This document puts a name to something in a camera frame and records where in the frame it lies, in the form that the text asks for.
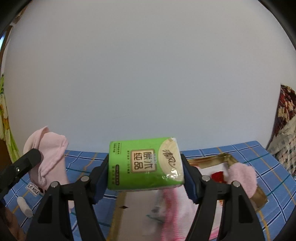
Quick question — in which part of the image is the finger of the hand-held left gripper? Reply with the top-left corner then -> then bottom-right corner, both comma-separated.
0,148 -> 44,204

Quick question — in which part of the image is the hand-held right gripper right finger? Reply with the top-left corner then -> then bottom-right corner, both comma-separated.
180,153 -> 266,241

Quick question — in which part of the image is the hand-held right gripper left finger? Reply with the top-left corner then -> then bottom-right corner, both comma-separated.
28,154 -> 110,241

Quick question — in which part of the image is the red embroidered drawstring pouch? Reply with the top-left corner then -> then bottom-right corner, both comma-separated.
211,171 -> 229,183

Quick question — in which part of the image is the light pink sock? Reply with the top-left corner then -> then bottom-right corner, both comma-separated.
23,126 -> 70,189

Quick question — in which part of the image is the pink-edged white washcloth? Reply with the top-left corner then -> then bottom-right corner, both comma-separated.
159,189 -> 222,241

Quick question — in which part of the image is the white foam block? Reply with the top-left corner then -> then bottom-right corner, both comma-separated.
17,197 -> 33,218

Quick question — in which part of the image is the green tissue pack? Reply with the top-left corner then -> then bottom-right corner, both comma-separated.
107,136 -> 185,192

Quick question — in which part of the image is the gold tin box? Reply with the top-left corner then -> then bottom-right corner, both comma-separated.
109,153 -> 269,241

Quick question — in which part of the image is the pink fuzzy cloth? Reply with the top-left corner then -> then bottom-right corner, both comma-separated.
228,162 -> 257,197

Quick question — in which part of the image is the person's left forearm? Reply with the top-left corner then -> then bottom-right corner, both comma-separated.
0,204 -> 25,241

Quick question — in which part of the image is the brown wooden door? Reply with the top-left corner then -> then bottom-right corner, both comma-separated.
0,138 -> 15,169

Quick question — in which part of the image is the blue plaid bed sheet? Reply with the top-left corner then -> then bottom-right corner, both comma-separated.
0,140 -> 296,241

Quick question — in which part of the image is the green floral hanging cloth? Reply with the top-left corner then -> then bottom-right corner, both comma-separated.
0,73 -> 20,163

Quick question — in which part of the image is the white checkered cloth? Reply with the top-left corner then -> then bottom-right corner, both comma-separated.
266,120 -> 296,174

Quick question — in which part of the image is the red floral patterned quilt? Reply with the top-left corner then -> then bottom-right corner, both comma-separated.
274,85 -> 296,130

